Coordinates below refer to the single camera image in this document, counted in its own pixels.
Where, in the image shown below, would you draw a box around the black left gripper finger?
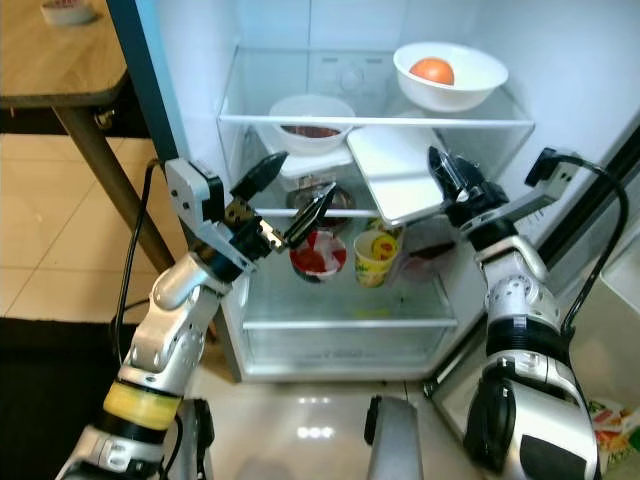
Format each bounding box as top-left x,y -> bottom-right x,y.
231,151 -> 290,200
283,183 -> 338,249

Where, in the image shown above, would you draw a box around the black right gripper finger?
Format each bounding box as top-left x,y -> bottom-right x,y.
427,146 -> 484,209

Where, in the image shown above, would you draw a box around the white tray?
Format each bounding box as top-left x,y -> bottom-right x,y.
345,121 -> 457,229

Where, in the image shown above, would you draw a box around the glass fridge shelf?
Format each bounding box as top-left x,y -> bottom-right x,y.
218,45 -> 537,130

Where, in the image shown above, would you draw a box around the grey steel fridge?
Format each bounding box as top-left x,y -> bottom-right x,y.
105,0 -> 640,480

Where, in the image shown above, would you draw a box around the glass bowl dark contents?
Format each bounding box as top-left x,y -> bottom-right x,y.
284,183 -> 357,227

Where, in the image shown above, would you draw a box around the red white cup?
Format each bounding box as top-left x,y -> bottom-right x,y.
289,230 -> 349,285

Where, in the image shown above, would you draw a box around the white food box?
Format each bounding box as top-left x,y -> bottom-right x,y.
285,150 -> 353,186

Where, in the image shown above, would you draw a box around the yellow printed cup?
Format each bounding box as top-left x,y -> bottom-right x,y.
364,217 -> 407,240
352,230 -> 402,290

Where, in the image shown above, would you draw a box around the white bowl dark contents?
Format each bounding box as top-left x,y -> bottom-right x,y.
267,93 -> 358,157

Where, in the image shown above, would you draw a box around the large white bowl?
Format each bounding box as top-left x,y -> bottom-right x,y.
392,41 -> 510,114

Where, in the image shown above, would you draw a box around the orange round fruit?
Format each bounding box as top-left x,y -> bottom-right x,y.
409,56 -> 456,88

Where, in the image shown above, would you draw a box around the wooden table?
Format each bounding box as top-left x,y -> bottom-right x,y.
0,0 -> 178,276

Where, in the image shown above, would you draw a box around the beige tape roll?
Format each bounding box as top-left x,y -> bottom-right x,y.
41,0 -> 98,27

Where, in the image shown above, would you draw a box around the colourful printed bag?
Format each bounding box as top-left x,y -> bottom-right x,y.
584,394 -> 640,473

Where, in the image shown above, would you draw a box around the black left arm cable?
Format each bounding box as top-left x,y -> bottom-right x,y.
108,158 -> 167,373

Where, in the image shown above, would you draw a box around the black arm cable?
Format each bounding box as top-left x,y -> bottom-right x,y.
108,158 -> 167,373
553,152 -> 632,337

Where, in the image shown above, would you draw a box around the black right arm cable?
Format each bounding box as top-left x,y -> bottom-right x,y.
553,152 -> 632,337

